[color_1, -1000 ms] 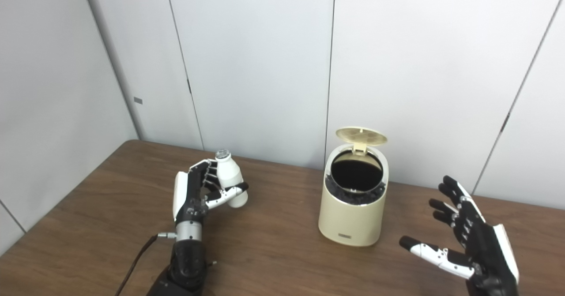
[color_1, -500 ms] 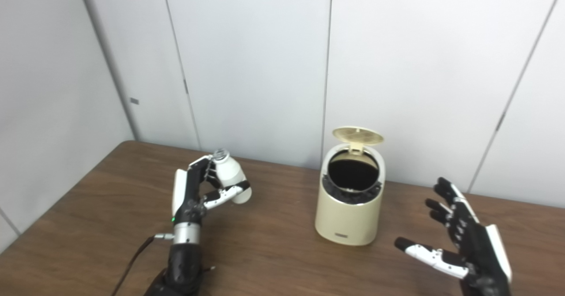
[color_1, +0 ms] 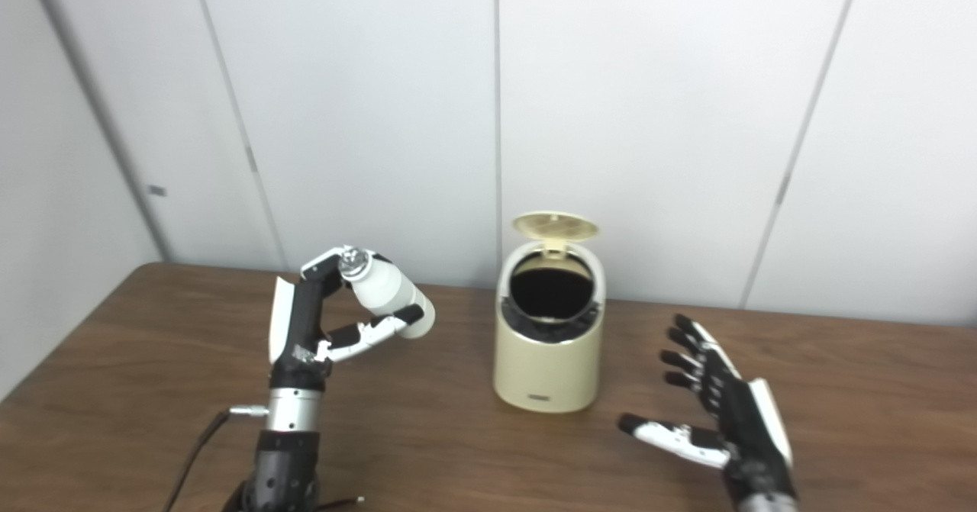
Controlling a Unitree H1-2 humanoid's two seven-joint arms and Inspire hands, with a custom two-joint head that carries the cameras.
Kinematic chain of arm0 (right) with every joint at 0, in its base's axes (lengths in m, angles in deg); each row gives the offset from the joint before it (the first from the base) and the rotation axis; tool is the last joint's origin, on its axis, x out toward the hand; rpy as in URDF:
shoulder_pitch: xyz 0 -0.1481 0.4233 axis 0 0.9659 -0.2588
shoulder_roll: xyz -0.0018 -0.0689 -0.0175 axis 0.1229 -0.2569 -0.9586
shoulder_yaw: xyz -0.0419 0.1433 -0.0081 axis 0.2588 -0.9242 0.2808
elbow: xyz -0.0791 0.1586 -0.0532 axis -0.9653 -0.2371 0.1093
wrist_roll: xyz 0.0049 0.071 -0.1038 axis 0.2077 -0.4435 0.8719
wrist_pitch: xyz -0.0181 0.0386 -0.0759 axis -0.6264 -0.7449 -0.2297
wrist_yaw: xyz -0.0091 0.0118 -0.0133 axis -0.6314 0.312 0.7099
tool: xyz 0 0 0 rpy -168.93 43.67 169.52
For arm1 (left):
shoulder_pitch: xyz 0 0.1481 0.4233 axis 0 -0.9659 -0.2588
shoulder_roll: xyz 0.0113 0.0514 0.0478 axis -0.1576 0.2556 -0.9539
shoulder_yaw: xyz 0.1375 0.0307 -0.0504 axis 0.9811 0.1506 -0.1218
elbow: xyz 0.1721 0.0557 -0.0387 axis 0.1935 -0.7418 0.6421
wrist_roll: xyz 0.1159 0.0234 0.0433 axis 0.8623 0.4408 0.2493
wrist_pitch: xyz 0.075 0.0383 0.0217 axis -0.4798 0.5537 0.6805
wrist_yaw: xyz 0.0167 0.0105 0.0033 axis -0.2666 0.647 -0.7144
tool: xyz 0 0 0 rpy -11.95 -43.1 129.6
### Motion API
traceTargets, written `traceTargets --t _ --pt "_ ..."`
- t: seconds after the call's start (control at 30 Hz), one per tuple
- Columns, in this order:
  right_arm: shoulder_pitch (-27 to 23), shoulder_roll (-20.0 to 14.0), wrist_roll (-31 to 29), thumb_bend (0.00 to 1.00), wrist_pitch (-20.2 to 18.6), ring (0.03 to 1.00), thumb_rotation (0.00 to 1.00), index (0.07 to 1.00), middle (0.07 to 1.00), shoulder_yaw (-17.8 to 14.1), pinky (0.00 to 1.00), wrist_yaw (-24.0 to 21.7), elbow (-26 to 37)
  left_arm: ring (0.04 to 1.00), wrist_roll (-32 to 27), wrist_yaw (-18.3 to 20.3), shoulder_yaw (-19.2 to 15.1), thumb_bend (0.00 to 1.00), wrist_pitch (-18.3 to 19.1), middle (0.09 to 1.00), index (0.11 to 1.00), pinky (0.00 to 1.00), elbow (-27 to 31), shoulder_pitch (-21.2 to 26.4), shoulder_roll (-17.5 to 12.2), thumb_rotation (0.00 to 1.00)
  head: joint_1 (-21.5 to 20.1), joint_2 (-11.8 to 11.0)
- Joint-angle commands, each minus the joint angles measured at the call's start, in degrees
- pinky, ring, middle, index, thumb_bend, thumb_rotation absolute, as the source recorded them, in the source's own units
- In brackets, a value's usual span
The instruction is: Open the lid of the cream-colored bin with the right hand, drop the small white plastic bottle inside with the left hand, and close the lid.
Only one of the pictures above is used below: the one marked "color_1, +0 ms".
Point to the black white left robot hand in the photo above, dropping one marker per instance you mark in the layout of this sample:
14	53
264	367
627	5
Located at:
298	329

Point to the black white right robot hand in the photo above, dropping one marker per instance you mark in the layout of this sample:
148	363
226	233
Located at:
752	436

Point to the small white plastic bottle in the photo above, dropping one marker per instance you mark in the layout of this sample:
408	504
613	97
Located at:
389	291

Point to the cream-colored lidded bin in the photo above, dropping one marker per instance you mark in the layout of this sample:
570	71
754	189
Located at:
546	367

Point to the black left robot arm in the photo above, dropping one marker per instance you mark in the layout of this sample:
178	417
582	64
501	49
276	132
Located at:
286	451

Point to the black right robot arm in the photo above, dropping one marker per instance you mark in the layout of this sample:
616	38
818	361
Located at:
767	504

